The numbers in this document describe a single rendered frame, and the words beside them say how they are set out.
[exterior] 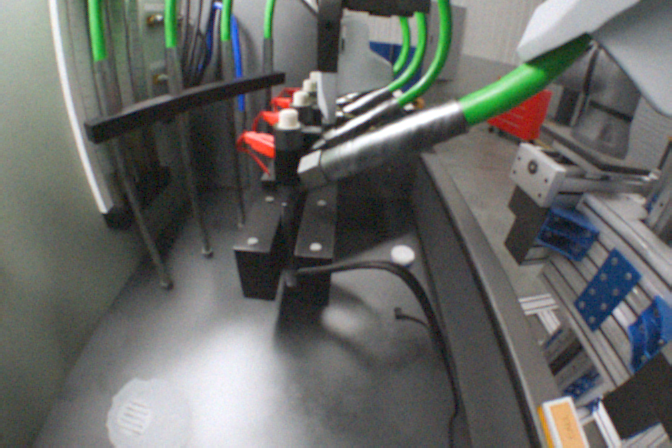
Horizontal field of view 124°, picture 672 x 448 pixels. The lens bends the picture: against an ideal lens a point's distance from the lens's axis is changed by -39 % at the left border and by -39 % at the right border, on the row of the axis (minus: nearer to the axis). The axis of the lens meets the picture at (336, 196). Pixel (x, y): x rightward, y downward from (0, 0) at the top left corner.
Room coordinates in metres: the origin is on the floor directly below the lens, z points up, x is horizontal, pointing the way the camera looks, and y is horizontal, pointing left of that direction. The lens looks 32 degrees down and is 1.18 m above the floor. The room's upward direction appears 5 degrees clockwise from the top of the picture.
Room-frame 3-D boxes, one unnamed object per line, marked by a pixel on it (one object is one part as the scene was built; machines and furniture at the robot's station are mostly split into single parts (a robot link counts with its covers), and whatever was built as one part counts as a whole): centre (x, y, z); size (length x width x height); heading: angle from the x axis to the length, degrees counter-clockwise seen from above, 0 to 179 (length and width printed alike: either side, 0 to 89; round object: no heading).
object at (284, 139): (0.25, 0.04, 0.99); 0.05 x 0.03 x 0.21; 90
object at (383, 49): (5.26, -0.75, 0.51); 1.20 x 0.85 x 1.02; 94
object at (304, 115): (0.33, 0.04, 0.99); 0.05 x 0.03 x 0.21; 90
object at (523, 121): (3.87, -2.55, 0.43); 0.70 x 0.46 x 0.86; 31
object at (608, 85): (0.55, -0.62, 1.20); 0.13 x 0.12 x 0.14; 36
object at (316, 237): (0.37, 0.05, 0.91); 0.34 x 0.10 x 0.15; 0
